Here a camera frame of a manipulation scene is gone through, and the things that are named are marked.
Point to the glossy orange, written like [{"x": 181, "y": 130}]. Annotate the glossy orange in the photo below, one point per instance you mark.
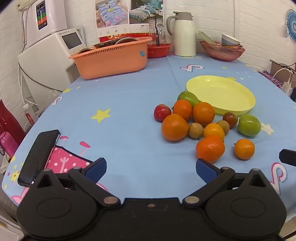
[{"x": 210, "y": 149}]

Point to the blue printed tablecloth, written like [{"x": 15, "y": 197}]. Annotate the blue printed tablecloth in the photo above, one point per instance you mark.
[{"x": 129, "y": 115}]

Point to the cardboard box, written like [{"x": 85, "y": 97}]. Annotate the cardboard box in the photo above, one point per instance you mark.
[{"x": 281, "y": 68}]

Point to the blue and white bowl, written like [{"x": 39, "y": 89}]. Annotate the blue and white bowl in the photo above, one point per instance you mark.
[{"x": 230, "y": 39}]

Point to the yellow plastic plate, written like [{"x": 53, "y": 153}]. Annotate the yellow plastic plate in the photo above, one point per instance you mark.
[{"x": 222, "y": 93}]

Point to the large orange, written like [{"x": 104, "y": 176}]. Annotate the large orange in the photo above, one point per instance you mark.
[{"x": 174, "y": 127}]

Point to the red plastic chair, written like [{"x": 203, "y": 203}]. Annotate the red plastic chair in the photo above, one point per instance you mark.
[{"x": 10, "y": 120}]

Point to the dark pot lid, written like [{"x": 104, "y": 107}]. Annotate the dark pot lid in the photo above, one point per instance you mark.
[{"x": 106, "y": 43}]

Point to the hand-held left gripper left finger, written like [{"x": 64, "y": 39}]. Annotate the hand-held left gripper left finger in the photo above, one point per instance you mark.
[{"x": 98, "y": 168}]

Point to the pink glass bowl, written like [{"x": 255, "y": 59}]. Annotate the pink glass bowl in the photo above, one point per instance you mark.
[{"x": 222, "y": 52}]

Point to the brown longan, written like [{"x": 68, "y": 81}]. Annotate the brown longan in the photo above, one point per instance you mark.
[
  {"x": 195, "y": 130},
  {"x": 224, "y": 126}
]

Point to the white appliance with screen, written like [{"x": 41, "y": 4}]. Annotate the white appliance with screen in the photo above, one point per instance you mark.
[{"x": 53, "y": 62}]

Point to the white wall power strip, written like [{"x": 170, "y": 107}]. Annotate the white wall power strip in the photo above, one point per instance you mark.
[{"x": 25, "y": 4}]

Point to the pale green dish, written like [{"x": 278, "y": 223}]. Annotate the pale green dish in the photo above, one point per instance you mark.
[{"x": 207, "y": 37}]

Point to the white wall conduit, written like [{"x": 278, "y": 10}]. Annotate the white wall conduit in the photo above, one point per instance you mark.
[{"x": 234, "y": 18}]

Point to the steel bowl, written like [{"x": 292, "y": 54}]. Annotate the steel bowl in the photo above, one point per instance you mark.
[{"x": 128, "y": 39}]

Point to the clear glass jar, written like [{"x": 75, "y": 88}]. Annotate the clear glass jar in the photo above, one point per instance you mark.
[{"x": 159, "y": 32}]

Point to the small mandarin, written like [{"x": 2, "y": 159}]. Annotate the small mandarin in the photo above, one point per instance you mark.
[{"x": 244, "y": 149}]

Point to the white charger block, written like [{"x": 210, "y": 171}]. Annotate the white charger block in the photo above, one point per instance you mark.
[{"x": 287, "y": 88}]

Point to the black smartphone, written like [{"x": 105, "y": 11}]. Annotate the black smartphone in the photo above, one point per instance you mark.
[{"x": 38, "y": 156}]

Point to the blue round wall decoration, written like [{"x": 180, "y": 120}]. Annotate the blue round wall decoration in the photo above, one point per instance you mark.
[{"x": 291, "y": 25}]

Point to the wall calendar poster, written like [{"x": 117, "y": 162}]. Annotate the wall calendar poster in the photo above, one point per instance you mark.
[{"x": 120, "y": 16}]

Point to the red plastic basket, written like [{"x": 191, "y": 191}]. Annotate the red plastic basket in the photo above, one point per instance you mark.
[{"x": 158, "y": 51}]

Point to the orange persimmon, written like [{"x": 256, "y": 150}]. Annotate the orange persimmon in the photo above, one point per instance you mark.
[{"x": 182, "y": 109}]

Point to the white water purifier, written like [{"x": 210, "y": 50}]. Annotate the white water purifier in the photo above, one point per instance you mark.
[{"x": 44, "y": 20}]

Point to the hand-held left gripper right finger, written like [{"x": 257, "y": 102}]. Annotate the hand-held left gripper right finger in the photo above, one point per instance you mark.
[{"x": 204, "y": 169}]

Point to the yellow-orange citrus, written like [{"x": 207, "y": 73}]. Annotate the yellow-orange citrus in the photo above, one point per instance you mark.
[{"x": 214, "y": 131}]

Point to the orange plastic basket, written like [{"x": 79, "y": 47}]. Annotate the orange plastic basket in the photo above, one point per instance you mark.
[{"x": 111, "y": 61}]

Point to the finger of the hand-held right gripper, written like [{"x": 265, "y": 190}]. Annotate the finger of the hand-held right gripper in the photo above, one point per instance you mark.
[{"x": 288, "y": 157}]

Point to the patterned rim bowl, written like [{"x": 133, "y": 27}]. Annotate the patterned rim bowl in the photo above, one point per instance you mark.
[{"x": 239, "y": 46}]

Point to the dark red tomato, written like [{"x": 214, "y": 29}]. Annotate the dark red tomato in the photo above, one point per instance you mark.
[{"x": 230, "y": 119}]

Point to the white thermos jug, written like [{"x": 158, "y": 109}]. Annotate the white thermos jug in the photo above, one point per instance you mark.
[{"x": 183, "y": 34}]

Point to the green round citrus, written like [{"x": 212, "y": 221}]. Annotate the green round citrus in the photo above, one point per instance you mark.
[{"x": 249, "y": 125}]

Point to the small steel dish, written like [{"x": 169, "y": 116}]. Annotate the small steel dish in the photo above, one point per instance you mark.
[{"x": 86, "y": 50}]

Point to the white bottle red label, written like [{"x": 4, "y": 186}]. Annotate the white bottle red label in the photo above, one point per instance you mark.
[{"x": 29, "y": 114}]

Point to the round orange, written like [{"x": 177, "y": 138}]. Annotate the round orange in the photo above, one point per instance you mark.
[{"x": 204, "y": 113}]

